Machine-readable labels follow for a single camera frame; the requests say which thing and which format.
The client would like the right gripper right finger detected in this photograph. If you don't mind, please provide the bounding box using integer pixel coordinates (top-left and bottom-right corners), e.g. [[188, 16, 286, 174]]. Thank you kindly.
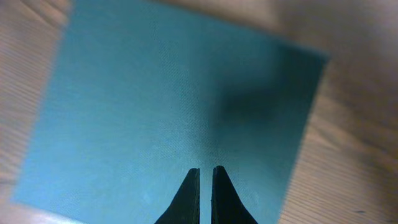
[[211, 166, 257, 224]]

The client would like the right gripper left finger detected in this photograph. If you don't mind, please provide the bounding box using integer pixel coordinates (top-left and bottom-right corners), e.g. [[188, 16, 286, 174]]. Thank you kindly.
[[155, 168, 200, 224]]

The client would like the dark green box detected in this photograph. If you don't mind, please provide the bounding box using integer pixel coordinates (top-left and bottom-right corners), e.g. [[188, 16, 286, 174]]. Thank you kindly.
[[12, 0, 327, 223]]

